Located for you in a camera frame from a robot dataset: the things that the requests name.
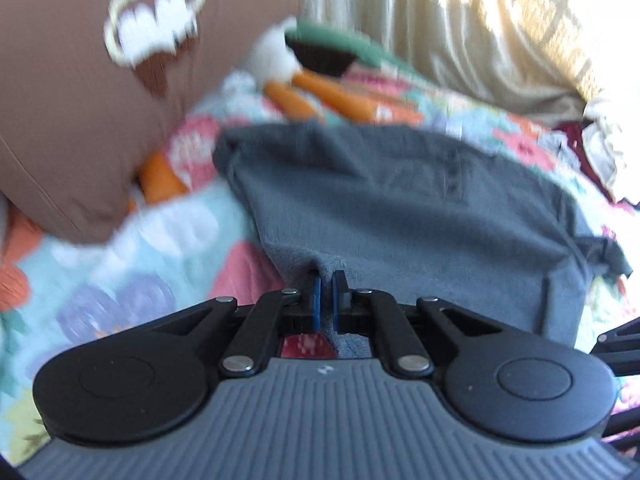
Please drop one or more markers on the brown embroidered pillow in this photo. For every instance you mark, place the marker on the brown embroidered pillow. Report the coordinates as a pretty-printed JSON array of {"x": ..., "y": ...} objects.
[{"x": 91, "y": 88}]

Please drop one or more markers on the green plush toy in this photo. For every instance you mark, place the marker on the green plush toy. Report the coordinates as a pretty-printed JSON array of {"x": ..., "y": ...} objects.
[{"x": 367, "y": 51}]

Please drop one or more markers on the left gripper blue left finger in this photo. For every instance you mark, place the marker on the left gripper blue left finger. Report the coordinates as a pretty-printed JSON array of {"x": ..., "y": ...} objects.
[{"x": 276, "y": 315}]

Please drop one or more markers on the dark grey shirt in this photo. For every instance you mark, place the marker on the dark grey shirt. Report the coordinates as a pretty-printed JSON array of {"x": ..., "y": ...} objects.
[{"x": 415, "y": 214}]

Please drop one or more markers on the white duck plush toy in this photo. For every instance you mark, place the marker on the white duck plush toy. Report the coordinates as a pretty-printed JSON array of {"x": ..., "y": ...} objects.
[{"x": 286, "y": 82}]

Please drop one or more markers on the orange plush under pillow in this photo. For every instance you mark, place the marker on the orange plush under pillow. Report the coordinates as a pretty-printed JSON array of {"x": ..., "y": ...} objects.
[{"x": 155, "y": 183}]

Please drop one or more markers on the beige patterned curtain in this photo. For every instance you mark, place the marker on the beige patterned curtain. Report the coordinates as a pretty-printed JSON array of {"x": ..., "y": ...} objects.
[{"x": 544, "y": 59}]

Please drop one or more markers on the cream white garment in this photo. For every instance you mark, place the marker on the cream white garment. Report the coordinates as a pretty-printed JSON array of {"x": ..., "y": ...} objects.
[{"x": 611, "y": 144}]

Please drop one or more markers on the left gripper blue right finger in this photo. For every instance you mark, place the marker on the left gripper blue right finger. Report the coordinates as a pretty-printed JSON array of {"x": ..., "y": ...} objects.
[{"x": 377, "y": 316}]

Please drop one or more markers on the dark red garment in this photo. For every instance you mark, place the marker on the dark red garment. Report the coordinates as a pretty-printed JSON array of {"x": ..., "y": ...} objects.
[{"x": 573, "y": 132}]

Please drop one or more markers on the black bristle wooden brush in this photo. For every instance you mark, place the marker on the black bristle wooden brush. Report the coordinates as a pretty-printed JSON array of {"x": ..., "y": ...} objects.
[{"x": 325, "y": 61}]

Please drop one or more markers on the floral quilted bedspread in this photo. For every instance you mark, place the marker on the floral quilted bedspread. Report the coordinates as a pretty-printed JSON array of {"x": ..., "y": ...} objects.
[{"x": 56, "y": 295}]

